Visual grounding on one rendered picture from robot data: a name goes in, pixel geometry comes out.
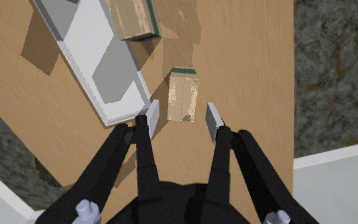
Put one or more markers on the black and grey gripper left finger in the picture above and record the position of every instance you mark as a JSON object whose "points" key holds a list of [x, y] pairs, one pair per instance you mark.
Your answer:
{"points": [[82, 202]]}

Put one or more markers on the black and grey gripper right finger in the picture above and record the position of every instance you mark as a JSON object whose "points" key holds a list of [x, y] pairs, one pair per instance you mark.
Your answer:
{"points": [[272, 201]]}

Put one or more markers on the grey shallow tray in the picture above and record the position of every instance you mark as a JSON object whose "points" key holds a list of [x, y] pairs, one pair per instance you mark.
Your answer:
{"points": [[86, 34]]}

